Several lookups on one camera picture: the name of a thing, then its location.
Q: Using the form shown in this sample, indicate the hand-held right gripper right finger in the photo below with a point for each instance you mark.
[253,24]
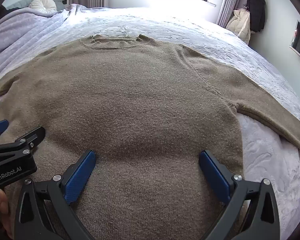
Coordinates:
[215,177]

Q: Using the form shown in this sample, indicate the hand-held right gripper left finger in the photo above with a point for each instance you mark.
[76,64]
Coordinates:
[80,175]

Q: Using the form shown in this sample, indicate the brown knit sweater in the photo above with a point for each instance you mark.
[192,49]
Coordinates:
[140,105]

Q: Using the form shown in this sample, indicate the dark clothes pile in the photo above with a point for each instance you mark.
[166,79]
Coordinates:
[0,11]

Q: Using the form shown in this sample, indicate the person's left hand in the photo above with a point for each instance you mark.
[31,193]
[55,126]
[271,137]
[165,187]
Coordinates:
[4,205]

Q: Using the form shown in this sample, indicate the round white pillow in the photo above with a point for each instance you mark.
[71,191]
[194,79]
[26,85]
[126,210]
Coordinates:
[42,5]

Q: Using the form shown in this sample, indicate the lavender embossed blanket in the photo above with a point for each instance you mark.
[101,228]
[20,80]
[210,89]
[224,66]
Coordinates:
[190,30]

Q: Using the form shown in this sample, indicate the beige hanging coat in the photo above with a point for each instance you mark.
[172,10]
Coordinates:
[240,23]

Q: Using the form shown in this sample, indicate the black hanging coat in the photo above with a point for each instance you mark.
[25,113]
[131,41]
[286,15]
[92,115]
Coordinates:
[256,10]

